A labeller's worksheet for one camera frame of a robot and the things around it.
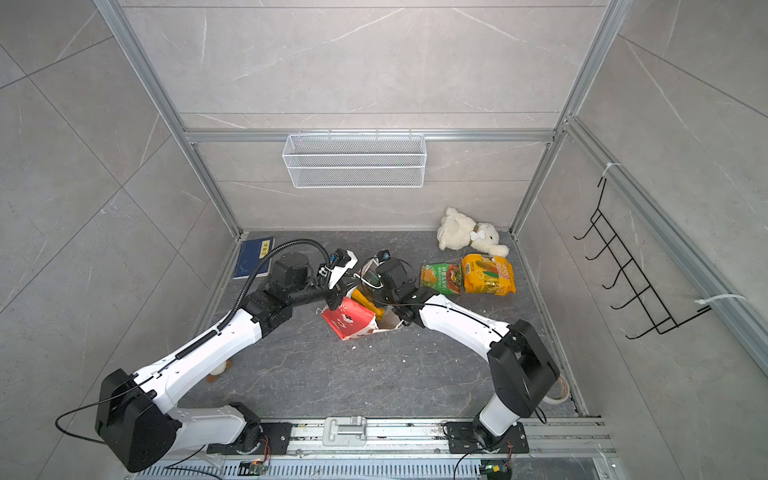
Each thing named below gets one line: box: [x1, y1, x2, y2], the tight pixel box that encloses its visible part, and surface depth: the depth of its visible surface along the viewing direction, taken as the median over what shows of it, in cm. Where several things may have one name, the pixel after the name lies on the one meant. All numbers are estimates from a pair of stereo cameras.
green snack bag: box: [420, 263, 461, 295], surface depth 106 cm
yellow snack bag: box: [461, 254, 516, 296], surface depth 102 cm
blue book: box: [233, 236, 275, 279], surface depth 113 cm
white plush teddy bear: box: [436, 207, 509, 257], surface depth 112 cm
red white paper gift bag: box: [321, 297, 404, 341], surface depth 75 cm
